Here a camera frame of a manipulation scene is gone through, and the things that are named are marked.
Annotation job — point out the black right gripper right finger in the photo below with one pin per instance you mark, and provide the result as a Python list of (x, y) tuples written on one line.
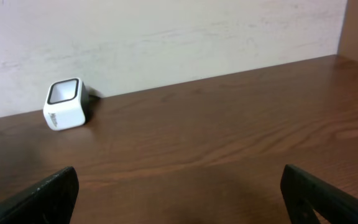
[(306, 195)]

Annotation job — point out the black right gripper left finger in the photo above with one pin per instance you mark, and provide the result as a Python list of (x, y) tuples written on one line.
[(51, 200)]

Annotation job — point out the white barcode scanner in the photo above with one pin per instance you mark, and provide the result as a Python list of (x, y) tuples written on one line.
[(66, 105)]

